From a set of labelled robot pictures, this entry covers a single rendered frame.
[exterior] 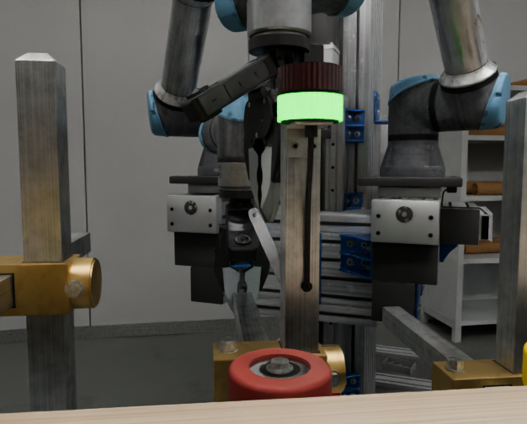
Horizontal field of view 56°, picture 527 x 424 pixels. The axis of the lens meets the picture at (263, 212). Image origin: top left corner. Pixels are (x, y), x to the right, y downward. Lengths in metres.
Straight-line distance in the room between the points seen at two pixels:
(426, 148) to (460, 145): 1.96
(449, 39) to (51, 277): 0.86
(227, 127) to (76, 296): 0.39
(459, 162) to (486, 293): 1.12
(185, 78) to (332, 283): 0.61
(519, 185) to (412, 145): 0.62
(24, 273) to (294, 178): 0.27
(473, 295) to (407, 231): 2.79
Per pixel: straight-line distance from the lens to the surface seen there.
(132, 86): 3.17
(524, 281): 0.60
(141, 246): 3.17
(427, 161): 1.18
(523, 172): 0.58
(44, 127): 0.50
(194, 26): 1.14
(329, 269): 1.22
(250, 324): 0.64
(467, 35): 1.09
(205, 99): 0.54
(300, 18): 0.59
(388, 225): 1.05
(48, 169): 0.50
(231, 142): 0.77
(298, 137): 0.49
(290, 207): 0.49
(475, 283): 3.80
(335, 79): 0.45
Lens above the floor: 1.06
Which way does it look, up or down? 5 degrees down
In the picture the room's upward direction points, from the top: straight up
